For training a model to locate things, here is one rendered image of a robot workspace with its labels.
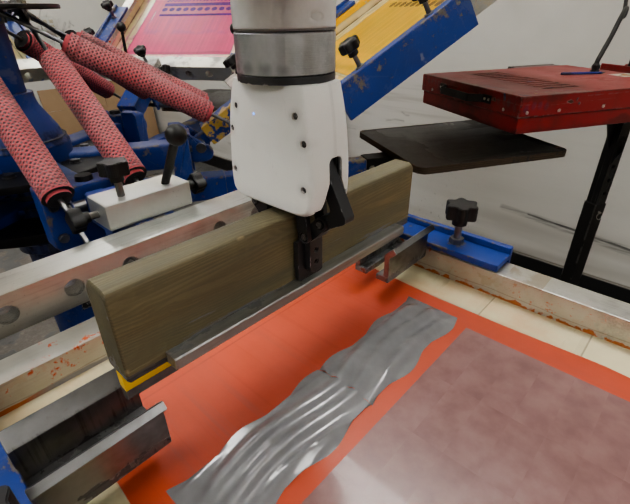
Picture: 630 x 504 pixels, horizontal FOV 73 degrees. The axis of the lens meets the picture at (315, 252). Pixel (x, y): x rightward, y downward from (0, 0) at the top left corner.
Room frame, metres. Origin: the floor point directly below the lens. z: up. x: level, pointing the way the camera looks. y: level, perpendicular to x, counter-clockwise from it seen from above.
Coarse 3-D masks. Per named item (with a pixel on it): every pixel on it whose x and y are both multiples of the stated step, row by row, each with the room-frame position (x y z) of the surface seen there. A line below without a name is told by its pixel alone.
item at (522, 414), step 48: (336, 288) 0.49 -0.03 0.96; (384, 288) 0.49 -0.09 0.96; (288, 336) 0.39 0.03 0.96; (336, 336) 0.39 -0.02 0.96; (480, 336) 0.38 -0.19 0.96; (528, 336) 0.38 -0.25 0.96; (432, 384) 0.31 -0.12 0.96; (480, 384) 0.31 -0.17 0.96; (528, 384) 0.31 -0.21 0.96; (576, 384) 0.31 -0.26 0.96; (624, 384) 0.31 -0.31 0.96; (432, 432) 0.25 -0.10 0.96; (480, 432) 0.25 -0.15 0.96; (528, 432) 0.25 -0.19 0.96; (576, 432) 0.25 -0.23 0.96; (624, 432) 0.25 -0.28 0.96; (528, 480) 0.21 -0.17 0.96; (576, 480) 0.21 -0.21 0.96; (624, 480) 0.21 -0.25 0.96
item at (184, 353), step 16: (368, 240) 0.41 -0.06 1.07; (384, 240) 0.41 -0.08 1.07; (336, 256) 0.37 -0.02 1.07; (352, 256) 0.37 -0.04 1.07; (320, 272) 0.34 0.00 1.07; (336, 272) 0.35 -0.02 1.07; (288, 288) 0.31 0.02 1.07; (304, 288) 0.32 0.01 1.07; (256, 304) 0.29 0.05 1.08; (272, 304) 0.29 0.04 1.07; (224, 320) 0.27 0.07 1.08; (240, 320) 0.27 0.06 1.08; (256, 320) 0.28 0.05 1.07; (208, 336) 0.25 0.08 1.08; (224, 336) 0.26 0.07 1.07; (176, 352) 0.23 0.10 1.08; (192, 352) 0.24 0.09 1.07; (176, 368) 0.23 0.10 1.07
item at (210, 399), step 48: (240, 336) 0.39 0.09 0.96; (192, 384) 0.32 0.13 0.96; (240, 384) 0.32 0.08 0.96; (288, 384) 0.32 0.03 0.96; (192, 432) 0.26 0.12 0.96; (384, 432) 0.26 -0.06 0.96; (144, 480) 0.21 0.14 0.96; (336, 480) 0.21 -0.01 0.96; (384, 480) 0.21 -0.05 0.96; (432, 480) 0.21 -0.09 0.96; (480, 480) 0.21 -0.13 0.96
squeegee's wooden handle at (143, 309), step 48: (384, 192) 0.43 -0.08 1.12; (192, 240) 0.28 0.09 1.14; (240, 240) 0.29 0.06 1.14; (288, 240) 0.33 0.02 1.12; (336, 240) 0.37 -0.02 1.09; (96, 288) 0.22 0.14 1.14; (144, 288) 0.23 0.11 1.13; (192, 288) 0.26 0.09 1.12; (240, 288) 0.29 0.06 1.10; (144, 336) 0.23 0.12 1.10; (192, 336) 0.25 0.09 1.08
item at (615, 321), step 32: (448, 256) 0.51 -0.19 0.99; (480, 288) 0.48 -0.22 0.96; (512, 288) 0.45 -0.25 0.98; (544, 288) 0.43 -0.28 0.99; (576, 288) 0.43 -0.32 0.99; (576, 320) 0.40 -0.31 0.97; (608, 320) 0.38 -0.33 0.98; (32, 352) 0.33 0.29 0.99; (64, 352) 0.33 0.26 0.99; (96, 352) 0.35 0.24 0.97; (0, 384) 0.29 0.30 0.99; (32, 384) 0.30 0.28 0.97; (0, 416) 0.28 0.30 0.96
